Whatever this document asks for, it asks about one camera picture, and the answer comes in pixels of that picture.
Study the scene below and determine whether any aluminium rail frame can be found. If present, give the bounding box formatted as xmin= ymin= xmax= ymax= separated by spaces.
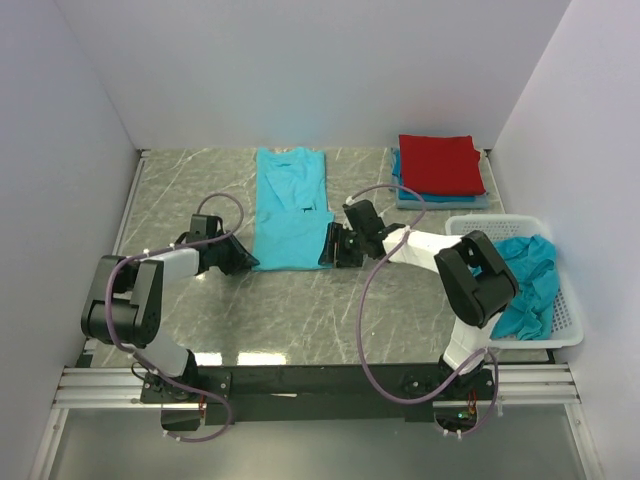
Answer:
xmin=52 ymin=147 xmax=580 ymax=410

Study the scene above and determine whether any light blue t-shirt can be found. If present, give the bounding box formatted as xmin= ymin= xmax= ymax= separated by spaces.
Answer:
xmin=252 ymin=147 xmax=334 ymax=272

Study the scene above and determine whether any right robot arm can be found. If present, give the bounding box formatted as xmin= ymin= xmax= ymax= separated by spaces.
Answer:
xmin=318 ymin=200 xmax=519 ymax=399

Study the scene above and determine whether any white plastic basket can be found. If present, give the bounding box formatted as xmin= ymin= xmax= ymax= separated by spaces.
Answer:
xmin=445 ymin=214 xmax=584 ymax=350

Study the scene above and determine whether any red folded t-shirt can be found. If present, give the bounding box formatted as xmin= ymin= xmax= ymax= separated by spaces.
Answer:
xmin=399 ymin=134 xmax=486 ymax=197

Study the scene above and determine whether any teal t-shirt in basket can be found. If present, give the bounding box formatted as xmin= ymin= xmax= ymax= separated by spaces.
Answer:
xmin=491 ymin=235 xmax=560 ymax=341

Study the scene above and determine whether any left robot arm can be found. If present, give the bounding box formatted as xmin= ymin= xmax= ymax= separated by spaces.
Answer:
xmin=81 ymin=214 xmax=259 ymax=402

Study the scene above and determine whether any grey-blue folded t-shirt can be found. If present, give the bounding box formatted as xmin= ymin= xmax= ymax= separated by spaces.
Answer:
xmin=389 ymin=147 xmax=490 ymax=211

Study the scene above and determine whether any black base beam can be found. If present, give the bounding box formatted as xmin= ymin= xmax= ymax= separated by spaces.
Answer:
xmin=140 ymin=365 xmax=496 ymax=431

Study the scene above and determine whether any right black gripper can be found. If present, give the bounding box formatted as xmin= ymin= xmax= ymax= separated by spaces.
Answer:
xmin=317 ymin=222 xmax=366 ymax=269

